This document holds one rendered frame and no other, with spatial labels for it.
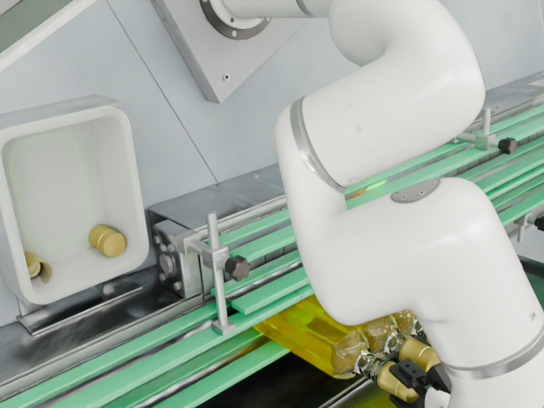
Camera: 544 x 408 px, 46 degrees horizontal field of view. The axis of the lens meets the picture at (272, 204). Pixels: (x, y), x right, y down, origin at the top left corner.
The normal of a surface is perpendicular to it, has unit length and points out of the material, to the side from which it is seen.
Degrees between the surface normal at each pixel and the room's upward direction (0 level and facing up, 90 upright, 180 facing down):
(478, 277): 32
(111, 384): 90
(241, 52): 4
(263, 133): 0
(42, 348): 90
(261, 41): 4
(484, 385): 71
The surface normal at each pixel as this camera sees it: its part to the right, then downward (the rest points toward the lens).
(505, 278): 0.47, -0.04
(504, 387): -0.23, 0.31
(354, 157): -0.11, 0.64
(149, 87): 0.65, 0.25
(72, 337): -0.07, -0.92
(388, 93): -0.49, -0.09
